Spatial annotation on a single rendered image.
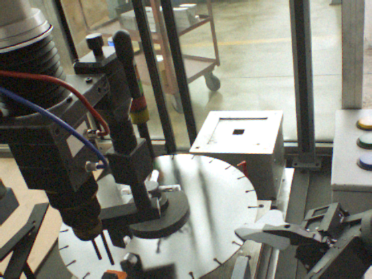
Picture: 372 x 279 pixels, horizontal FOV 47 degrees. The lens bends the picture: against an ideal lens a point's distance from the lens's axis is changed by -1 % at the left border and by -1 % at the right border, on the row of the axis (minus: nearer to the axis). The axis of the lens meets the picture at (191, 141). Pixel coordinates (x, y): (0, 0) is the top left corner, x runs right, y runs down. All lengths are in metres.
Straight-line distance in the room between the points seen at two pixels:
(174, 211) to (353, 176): 0.34
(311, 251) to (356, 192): 0.26
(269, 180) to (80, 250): 0.43
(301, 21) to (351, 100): 0.22
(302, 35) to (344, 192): 0.34
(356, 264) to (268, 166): 0.40
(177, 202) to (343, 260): 0.29
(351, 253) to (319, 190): 0.49
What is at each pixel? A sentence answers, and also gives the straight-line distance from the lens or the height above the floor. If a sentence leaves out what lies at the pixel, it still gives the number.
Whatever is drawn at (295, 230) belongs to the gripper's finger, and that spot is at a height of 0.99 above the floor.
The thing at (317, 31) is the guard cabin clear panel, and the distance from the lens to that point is 1.00.
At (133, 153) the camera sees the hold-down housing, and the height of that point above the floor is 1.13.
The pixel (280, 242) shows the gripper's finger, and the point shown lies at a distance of 0.62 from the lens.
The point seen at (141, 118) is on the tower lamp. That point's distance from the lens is 0.95.
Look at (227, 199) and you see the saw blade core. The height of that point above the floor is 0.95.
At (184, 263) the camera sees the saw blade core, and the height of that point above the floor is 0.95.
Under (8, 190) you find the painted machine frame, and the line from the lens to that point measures 0.74.
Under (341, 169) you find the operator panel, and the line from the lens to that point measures 0.86.
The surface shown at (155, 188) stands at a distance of 0.69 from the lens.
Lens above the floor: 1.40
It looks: 31 degrees down
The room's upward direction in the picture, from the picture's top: 12 degrees counter-clockwise
